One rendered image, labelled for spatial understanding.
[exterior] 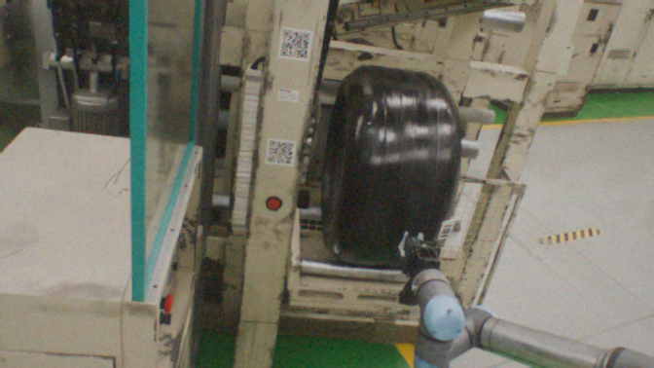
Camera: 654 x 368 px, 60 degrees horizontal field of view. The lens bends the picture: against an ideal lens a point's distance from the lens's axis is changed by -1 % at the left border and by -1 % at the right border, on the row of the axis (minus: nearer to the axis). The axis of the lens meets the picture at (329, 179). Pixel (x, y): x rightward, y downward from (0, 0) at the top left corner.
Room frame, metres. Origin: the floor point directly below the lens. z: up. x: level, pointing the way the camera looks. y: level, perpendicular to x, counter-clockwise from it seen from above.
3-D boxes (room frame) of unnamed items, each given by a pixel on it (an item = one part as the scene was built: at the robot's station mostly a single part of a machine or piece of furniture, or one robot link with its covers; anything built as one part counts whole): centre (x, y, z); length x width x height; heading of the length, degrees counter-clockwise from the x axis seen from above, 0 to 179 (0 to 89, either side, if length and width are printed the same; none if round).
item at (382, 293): (1.31, -0.12, 0.84); 0.36 x 0.09 x 0.06; 99
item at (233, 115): (2.20, 0.43, 0.61); 0.33 x 0.06 x 0.86; 9
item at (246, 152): (1.35, 0.23, 1.19); 0.05 x 0.04 x 0.48; 9
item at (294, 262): (1.42, 0.07, 0.90); 0.40 x 0.03 x 0.10; 9
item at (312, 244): (1.45, -0.10, 0.80); 0.37 x 0.36 x 0.02; 9
